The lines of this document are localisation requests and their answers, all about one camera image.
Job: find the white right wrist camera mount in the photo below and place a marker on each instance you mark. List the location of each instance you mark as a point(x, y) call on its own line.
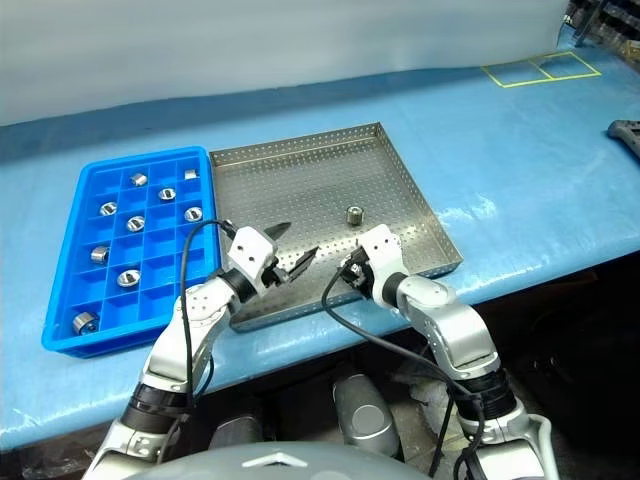
point(382, 247)

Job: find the dark metal rack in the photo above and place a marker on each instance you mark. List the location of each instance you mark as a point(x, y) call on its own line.
point(607, 22)

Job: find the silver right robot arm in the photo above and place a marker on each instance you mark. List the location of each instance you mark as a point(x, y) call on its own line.
point(450, 330)

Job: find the blue plastic compartment tray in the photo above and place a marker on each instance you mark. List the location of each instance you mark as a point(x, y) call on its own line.
point(155, 260)

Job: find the silver robot torso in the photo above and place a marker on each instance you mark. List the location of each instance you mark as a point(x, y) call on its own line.
point(280, 462)

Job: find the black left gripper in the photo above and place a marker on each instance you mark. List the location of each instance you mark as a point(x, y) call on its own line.
point(276, 276)

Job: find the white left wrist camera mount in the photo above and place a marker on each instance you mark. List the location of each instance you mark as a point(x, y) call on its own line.
point(250, 250)

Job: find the grey rounded shape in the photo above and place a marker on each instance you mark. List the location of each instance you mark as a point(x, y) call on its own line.
point(365, 415)
point(235, 431)

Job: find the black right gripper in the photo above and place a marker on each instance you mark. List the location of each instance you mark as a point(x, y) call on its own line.
point(367, 282)

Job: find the perforated steel tray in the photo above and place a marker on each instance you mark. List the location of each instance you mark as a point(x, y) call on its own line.
point(310, 180)

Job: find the dark grey perforated plastic part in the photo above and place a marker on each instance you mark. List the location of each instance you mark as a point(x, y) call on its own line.
point(625, 135)

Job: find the small metal roller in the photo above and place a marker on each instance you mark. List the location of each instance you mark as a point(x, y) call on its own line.
point(108, 208)
point(138, 178)
point(192, 214)
point(100, 254)
point(167, 194)
point(128, 278)
point(134, 223)
point(354, 214)
point(84, 322)
point(190, 174)

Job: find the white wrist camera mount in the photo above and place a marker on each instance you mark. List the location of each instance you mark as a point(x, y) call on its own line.
point(382, 247)
point(250, 250)

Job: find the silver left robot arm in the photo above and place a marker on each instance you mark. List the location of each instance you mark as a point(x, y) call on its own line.
point(200, 310)

